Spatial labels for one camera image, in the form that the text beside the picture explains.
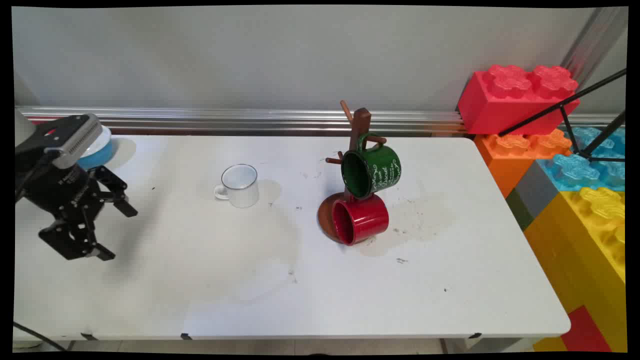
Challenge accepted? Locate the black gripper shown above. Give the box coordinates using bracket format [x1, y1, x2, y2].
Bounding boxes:
[16, 159, 139, 262]

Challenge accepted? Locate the green mug with white print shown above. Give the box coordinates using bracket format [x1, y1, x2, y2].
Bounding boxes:
[341, 132, 402, 200]

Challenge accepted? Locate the blue and white bowl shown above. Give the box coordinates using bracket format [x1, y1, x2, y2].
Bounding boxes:
[77, 125, 115, 171]

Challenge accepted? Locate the white enamel mug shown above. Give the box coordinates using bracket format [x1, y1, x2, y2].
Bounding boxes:
[214, 163, 260, 209]

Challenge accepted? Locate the red mug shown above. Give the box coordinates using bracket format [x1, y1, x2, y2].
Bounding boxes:
[331, 194, 390, 247]

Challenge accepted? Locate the brown wooden mug tree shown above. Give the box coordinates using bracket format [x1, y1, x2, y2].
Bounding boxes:
[317, 100, 388, 245]

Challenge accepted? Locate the large orange toy brick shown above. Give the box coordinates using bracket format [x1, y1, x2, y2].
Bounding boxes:
[473, 128, 573, 199]

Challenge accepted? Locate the large red toy brick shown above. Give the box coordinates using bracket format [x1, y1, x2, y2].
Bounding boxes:
[457, 64, 581, 136]

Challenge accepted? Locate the large dark green toy brick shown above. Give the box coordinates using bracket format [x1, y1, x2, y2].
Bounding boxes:
[505, 188, 535, 232]

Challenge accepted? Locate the large grey toy brick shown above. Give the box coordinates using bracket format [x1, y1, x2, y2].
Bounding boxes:
[513, 160, 562, 221]

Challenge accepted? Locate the large light blue toy brick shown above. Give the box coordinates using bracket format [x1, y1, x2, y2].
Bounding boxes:
[536, 126, 627, 193]

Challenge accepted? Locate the black tripod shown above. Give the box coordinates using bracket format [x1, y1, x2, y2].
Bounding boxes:
[498, 67, 627, 164]

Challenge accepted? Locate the large yellow toy brick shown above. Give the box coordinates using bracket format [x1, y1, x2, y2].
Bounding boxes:
[523, 187, 627, 354]

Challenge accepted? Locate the small red toy brick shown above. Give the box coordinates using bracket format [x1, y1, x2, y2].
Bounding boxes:
[560, 305, 614, 353]

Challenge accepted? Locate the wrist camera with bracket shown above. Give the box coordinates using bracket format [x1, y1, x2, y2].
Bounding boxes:
[15, 113, 104, 170]

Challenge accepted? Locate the dark thin cable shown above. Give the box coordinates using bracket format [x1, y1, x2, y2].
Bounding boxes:
[13, 321, 67, 352]

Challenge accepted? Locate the aluminium rail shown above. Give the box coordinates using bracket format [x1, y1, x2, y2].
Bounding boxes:
[15, 105, 626, 137]

